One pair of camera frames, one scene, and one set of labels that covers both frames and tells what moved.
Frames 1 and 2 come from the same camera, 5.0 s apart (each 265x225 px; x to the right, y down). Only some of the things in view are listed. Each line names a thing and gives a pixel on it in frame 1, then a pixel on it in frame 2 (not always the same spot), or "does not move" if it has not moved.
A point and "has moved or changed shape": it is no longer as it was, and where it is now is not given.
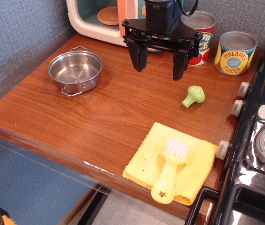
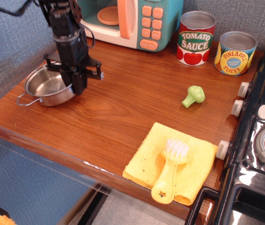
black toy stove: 251,191 does not move
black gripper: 163,27 → 71,55
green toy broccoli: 195,93 does not move
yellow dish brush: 174,152 does not move
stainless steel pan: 76,71 has moved or changed shape
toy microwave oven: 103,18 does not move
